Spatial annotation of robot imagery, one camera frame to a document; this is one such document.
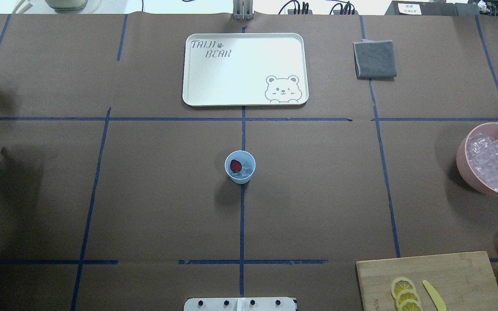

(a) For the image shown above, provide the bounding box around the yellow plastic knife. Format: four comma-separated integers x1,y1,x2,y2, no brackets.
422,280,447,311

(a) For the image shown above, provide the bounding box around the white bear tray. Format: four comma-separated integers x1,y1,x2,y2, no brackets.
182,33,310,108

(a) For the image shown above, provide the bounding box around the red strawberry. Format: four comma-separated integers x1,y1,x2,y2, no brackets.
230,159,243,174

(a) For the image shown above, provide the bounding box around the ice cubes pile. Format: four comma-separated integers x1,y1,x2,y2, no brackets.
466,132,498,192

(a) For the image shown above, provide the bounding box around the pink bowl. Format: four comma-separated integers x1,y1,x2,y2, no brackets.
456,122,498,197

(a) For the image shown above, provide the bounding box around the grey folded cloth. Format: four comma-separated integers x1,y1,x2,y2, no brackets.
352,39,398,79

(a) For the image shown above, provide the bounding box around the wooden cutting board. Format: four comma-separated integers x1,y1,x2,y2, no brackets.
356,251,498,311

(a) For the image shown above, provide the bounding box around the light blue plastic cup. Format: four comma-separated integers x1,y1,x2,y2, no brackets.
224,150,256,184

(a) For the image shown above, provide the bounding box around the lemon slice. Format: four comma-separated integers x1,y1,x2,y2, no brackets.
390,277,416,299
395,290,421,309
398,299,423,311

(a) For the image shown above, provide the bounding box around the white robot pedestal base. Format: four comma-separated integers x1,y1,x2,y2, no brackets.
183,297,298,311

